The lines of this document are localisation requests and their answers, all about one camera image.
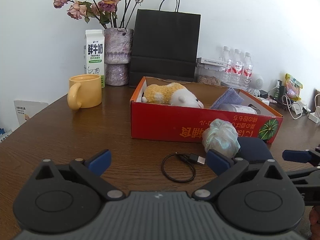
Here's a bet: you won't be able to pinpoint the black cable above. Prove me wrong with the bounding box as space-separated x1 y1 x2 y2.
161 152 207 183

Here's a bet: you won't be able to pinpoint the dark navy pouch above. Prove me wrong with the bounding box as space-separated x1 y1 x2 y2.
235 137 273 164

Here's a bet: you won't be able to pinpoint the purple fabric pouch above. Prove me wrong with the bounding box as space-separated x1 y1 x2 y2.
210 88 244 109

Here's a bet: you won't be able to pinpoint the yellow white plush toy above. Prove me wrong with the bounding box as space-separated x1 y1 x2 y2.
142 82 204 108

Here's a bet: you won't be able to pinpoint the person's right hand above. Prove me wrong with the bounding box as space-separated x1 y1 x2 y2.
309 206 319 234

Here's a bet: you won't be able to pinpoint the black phone stand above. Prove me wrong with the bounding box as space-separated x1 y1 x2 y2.
273 80 286 109

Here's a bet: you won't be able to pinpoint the yellow snack bag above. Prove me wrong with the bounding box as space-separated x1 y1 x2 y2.
285 73 303 101

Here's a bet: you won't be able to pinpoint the black power adapter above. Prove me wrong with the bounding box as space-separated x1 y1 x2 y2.
259 90 268 99

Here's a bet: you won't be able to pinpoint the yellow ceramic mug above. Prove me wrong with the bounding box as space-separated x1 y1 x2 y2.
67 74 102 111

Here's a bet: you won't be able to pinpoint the red cardboard box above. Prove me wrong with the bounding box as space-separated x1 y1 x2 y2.
130 77 283 144

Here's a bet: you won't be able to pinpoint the white robot toy speaker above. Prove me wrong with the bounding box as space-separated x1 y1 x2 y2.
248 74 264 97

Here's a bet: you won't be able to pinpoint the clear snack container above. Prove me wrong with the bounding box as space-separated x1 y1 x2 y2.
195 63 225 86

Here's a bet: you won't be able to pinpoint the clear water bottle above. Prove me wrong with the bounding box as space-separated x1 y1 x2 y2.
220 46 233 83
240 52 253 90
229 48 243 86

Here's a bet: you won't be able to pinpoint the blue white booklets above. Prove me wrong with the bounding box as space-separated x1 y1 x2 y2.
0 128 12 142

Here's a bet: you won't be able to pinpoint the white flat box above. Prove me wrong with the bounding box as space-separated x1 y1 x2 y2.
196 57 226 67

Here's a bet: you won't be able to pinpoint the white green milk carton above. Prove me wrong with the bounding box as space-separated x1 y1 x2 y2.
84 29 105 88

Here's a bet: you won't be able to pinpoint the purple textured vase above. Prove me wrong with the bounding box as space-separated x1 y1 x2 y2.
104 28 133 86

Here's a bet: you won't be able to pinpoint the black paper shopping bag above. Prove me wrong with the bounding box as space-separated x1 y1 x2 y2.
129 0 201 87

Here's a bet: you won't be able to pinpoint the dried pink rose bouquet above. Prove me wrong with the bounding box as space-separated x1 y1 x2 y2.
53 0 144 29

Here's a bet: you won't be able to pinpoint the white charger with cable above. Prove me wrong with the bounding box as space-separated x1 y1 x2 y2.
308 92 320 124

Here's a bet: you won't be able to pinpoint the white envelope against wall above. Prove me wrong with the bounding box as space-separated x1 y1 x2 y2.
14 100 49 126

